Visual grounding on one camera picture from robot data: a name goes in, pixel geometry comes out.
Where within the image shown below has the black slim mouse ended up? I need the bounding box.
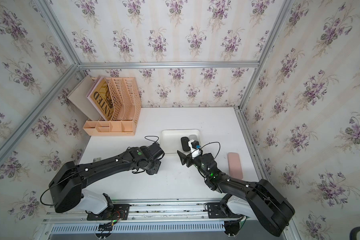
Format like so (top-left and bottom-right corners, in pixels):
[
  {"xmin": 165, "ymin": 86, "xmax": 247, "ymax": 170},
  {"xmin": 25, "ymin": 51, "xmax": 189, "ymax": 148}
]
[{"xmin": 181, "ymin": 137, "xmax": 191, "ymax": 152}]

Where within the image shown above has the yellow cover book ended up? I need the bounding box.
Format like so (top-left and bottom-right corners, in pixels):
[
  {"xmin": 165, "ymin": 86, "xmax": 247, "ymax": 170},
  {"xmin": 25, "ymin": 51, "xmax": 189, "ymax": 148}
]
[{"xmin": 86, "ymin": 77, "xmax": 114, "ymax": 121}]

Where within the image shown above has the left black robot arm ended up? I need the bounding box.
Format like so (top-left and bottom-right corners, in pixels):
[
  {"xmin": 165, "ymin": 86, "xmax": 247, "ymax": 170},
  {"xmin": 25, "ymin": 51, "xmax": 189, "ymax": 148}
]
[{"xmin": 48, "ymin": 142, "xmax": 165, "ymax": 215}]

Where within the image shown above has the aluminium frame rail front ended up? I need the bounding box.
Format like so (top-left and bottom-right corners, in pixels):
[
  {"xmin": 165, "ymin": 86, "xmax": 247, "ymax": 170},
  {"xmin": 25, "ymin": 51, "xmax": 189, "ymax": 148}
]
[{"xmin": 45, "ymin": 199, "xmax": 291, "ymax": 224}]

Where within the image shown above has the beige flat board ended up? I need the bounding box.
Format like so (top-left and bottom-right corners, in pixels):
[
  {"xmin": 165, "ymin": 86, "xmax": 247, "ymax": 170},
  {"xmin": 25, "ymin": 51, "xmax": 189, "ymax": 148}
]
[{"xmin": 68, "ymin": 76, "xmax": 101, "ymax": 121}]

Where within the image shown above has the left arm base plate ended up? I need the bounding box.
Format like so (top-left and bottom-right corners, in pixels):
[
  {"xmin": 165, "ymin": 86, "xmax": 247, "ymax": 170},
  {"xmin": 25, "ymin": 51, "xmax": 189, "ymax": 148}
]
[{"xmin": 87, "ymin": 204, "xmax": 131, "ymax": 221}]

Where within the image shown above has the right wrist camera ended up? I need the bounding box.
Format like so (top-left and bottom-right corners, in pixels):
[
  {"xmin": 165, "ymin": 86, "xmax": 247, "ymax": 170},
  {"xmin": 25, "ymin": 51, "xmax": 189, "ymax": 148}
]
[{"xmin": 188, "ymin": 140, "xmax": 203, "ymax": 159}]

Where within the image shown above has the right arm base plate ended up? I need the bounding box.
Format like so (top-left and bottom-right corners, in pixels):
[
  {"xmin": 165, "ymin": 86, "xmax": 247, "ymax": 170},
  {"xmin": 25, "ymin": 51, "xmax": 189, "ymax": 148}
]
[{"xmin": 205, "ymin": 202, "xmax": 244, "ymax": 219}]

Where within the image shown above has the white plastic storage box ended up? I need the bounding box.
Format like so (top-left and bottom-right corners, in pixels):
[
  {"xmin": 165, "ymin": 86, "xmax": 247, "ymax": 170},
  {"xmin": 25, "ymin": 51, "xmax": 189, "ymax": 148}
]
[{"xmin": 159, "ymin": 129, "xmax": 201, "ymax": 155}]

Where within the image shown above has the pink rectangular case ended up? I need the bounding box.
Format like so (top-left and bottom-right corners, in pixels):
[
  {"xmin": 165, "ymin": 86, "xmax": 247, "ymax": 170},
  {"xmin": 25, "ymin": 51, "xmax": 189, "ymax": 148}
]
[{"xmin": 227, "ymin": 153, "xmax": 244, "ymax": 180}]

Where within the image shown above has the silver slim mouse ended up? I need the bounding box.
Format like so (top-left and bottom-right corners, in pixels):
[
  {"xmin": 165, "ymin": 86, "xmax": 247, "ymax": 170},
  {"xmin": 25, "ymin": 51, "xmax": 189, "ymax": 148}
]
[{"xmin": 189, "ymin": 134, "xmax": 199, "ymax": 141}]

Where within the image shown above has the peach desk file organizer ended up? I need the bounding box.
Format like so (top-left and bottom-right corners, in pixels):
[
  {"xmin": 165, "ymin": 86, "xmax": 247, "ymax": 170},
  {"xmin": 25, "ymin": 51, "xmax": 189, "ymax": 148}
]
[{"xmin": 83, "ymin": 78, "xmax": 142, "ymax": 137}]

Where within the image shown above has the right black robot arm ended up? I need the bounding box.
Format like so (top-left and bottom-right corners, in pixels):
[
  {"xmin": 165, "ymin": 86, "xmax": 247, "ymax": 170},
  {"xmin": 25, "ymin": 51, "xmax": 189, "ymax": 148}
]
[{"xmin": 177, "ymin": 151, "xmax": 295, "ymax": 237}]

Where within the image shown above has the small silver green object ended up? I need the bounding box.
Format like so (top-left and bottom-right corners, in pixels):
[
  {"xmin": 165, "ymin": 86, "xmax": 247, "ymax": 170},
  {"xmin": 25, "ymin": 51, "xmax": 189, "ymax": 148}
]
[{"xmin": 93, "ymin": 158, "xmax": 102, "ymax": 163}]

